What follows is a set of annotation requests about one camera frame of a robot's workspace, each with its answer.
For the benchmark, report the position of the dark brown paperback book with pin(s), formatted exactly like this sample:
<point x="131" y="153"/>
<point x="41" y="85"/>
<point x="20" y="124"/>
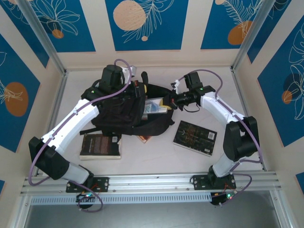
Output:
<point x="99" y="146"/>

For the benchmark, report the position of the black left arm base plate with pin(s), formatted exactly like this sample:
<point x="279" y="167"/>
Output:
<point x="104" y="184"/>

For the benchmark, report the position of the black book with orange print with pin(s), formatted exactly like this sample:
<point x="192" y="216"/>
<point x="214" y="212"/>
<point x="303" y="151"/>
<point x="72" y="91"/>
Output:
<point x="192" y="135"/>

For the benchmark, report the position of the aluminium side rail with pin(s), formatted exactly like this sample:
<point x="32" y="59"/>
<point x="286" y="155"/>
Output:
<point x="57" y="107"/>
<point x="237" y="83"/>

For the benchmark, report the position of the aluminium frame rail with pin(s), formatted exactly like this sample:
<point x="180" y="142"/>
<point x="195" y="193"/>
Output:
<point x="147" y="183"/>

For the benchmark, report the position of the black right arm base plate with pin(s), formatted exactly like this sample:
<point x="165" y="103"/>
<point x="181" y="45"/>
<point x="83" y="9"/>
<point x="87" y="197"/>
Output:
<point x="198" y="183"/>

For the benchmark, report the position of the black backpack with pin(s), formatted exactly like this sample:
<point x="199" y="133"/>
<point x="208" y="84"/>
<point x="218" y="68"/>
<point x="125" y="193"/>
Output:
<point x="114" y="114"/>

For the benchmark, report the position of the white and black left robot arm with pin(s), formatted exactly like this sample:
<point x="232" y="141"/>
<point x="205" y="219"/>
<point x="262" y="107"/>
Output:
<point x="71" y="121"/>

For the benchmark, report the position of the sepia cover paperback book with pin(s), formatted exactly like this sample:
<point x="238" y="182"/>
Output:
<point x="143" y="138"/>

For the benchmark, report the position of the blue poster large peach circle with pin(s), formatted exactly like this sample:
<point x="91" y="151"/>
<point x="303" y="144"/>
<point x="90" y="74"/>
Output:
<point x="166" y="35"/>

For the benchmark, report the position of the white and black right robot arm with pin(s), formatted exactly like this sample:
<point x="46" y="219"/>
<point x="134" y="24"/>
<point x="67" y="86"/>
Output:
<point x="223" y="109"/>

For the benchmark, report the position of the aluminium corner post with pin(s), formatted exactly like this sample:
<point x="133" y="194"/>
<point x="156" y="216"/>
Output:
<point x="251" y="35"/>
<point x="42" y="38"/>

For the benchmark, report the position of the blue floral wall poster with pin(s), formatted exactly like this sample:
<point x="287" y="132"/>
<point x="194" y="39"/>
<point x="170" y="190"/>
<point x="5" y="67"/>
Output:
<point x="28" y="42"/>
<point x="273" y="35"/>

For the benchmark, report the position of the blue poster white flower outline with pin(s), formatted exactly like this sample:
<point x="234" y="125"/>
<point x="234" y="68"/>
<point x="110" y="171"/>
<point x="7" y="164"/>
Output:
<point x="78" y="42"/>

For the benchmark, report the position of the blue poster orange circle flower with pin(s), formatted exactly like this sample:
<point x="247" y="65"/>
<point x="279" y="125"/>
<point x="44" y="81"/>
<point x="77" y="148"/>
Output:
<point x="14" y="130"/>
<point x="273" y="107"/>

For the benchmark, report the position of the blue poster fern orange circle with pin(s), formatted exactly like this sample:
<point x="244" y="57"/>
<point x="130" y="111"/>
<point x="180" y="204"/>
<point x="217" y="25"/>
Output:
<point x="213" y="23"/>

